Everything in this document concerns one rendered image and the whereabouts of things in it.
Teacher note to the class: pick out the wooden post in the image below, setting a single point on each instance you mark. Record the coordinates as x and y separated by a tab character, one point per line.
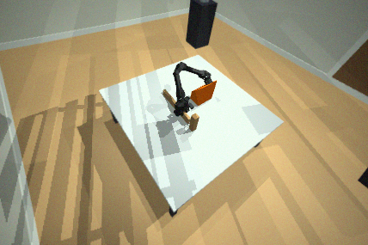
194	122

